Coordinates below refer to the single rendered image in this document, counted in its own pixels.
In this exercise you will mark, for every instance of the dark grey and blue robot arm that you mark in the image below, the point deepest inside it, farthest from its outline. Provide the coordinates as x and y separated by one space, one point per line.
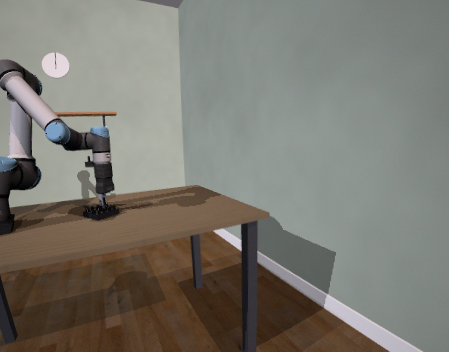
25 175

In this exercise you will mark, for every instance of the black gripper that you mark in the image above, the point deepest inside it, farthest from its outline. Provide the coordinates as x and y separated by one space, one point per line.
102 170

